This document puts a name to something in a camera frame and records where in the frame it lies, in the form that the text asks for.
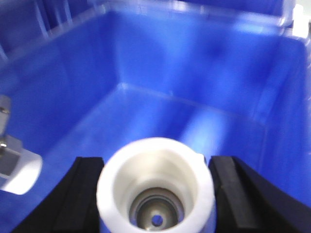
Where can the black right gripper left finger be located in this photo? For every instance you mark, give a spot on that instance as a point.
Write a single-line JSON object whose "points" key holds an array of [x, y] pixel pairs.
{"points": [[71, 206]]}

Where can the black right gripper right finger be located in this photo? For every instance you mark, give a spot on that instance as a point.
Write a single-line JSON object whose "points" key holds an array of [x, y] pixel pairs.
{"points": [[248, 203]]}

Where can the blue bin interior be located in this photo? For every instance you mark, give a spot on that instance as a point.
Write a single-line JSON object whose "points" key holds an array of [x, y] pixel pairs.
{"points": [[221, 82]]}

